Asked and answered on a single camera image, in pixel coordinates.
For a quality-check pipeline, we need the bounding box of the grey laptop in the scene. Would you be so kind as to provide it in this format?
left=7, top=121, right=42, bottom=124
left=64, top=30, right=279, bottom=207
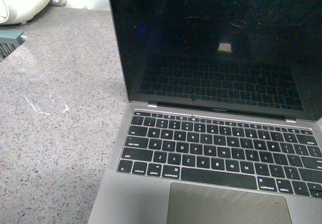
left=89, top=0, right=321, bottom=223

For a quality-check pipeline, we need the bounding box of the grey-green plastic crate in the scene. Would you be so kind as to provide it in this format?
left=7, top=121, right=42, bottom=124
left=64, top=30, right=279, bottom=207
left=0, top=29, right=28, bottom=61

